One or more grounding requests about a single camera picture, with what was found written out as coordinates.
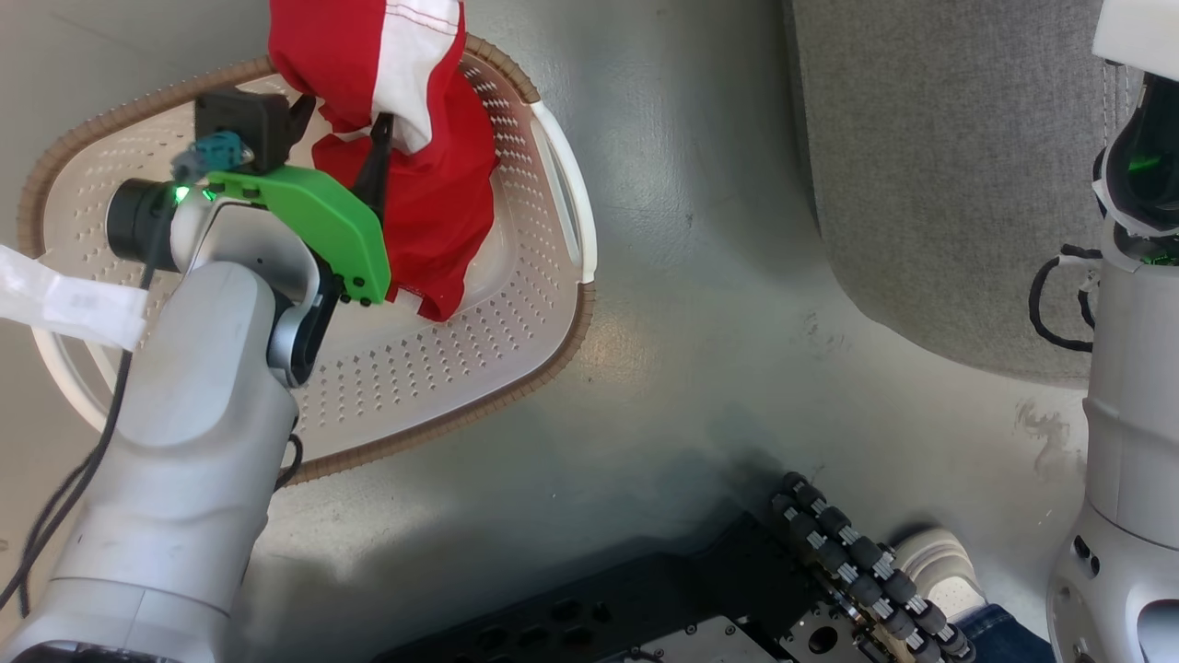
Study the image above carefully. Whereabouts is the white shoe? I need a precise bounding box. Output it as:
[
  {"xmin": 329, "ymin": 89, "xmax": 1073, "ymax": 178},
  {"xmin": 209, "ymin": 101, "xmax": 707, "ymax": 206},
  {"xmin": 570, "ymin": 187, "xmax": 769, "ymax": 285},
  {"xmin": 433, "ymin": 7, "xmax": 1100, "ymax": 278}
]
[{"xmin": 892, "ymin": 527, "xmax": 986, "ymax": 623}]

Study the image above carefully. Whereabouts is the grey fabric sofa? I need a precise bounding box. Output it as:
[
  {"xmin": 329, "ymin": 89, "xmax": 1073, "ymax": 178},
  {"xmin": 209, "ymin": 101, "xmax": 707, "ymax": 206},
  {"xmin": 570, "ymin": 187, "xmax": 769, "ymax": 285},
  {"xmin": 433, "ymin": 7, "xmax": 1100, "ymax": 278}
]
[{"xmin": 783, "ymin": 0, "xmax": 1145, "ymax": 384}]

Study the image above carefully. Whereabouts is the white cable label tag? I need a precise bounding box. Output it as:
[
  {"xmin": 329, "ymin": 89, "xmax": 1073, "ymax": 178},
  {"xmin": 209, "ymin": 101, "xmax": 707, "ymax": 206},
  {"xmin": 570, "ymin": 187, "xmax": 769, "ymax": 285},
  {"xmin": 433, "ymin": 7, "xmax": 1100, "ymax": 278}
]
[{"xmin": 0, "ymin": 244, "xmax": 149, "ymax": 352}]

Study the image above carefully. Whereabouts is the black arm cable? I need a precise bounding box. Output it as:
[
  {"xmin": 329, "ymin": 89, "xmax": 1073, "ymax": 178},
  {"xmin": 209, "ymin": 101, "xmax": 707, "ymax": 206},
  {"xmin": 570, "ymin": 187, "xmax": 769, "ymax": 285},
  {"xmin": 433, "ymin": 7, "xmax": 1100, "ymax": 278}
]
[
  {"xmin": 0, "ymin": 198, "xmax": 178, "ymax": 618},
  {"xmin": 1028, "ymin": 243, "xmax": 1103, "ymax": 354}
]

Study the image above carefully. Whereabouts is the red and white garment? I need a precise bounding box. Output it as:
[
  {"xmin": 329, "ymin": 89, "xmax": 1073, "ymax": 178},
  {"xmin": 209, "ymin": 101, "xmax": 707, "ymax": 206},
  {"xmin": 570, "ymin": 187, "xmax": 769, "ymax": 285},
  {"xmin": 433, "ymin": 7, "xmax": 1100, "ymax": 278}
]
[{"xmin": 267, "ymin": 0, "xmax": 501, "ymax": 323}]

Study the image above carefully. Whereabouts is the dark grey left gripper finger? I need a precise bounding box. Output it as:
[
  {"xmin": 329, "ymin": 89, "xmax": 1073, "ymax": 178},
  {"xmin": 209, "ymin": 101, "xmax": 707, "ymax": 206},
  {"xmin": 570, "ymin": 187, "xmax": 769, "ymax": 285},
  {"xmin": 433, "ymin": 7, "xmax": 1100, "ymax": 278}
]
[{"xmin": 354, "ymin": 111, "xmax": 397, "ymax": 222}]

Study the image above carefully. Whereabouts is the black roller omni wheel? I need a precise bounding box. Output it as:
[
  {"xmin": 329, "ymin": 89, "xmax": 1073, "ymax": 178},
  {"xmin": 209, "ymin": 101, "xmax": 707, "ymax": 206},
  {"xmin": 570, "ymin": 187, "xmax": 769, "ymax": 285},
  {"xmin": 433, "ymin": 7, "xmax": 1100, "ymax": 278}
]
[{"xmin": 771, "ymin": 471, "xmax": 977, "ymax": 663}]

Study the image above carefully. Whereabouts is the white laundry basket brown rim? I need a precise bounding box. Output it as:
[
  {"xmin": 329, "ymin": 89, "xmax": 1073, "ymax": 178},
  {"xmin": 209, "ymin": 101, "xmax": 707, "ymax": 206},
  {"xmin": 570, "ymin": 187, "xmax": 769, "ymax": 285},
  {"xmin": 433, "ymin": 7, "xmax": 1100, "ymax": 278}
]
[{"xmin": 18, "ymin": 34, "xmax": 599, "ymax": 487}]

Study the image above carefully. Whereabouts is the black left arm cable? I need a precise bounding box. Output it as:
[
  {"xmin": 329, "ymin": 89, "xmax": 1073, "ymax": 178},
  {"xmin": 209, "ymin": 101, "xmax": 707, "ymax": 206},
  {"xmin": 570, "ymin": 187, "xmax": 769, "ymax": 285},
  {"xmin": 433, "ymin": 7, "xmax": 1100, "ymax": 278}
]
[{"xmin": 0, "ymin": 198, "xmax": 178, "ymax": 618}]

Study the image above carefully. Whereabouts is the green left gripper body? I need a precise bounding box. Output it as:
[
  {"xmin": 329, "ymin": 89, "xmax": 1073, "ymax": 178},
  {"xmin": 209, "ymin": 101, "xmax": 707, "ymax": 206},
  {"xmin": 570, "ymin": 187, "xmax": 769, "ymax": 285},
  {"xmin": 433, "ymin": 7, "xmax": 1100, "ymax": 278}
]
[{"xmin": 207, "ymin": 166, "xmax": 391, "ymax": 306}]

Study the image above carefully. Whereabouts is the blue jeans leg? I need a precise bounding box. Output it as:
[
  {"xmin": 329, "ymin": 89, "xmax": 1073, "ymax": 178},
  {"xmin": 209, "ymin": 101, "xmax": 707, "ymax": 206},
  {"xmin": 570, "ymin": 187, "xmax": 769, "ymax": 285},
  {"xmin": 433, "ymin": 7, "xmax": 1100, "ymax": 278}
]
[{"xmin": 953, "ymin": 603, "xmax": 1056, "ymax": 663}]

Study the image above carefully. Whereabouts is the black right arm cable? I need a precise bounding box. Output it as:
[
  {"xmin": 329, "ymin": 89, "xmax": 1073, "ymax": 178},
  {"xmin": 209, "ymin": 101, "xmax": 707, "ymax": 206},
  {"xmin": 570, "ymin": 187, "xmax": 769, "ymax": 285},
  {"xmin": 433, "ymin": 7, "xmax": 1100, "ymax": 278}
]
[{"xmin": 1028, "ymin": 243, "xmax": 1103, "ymax": 354}]

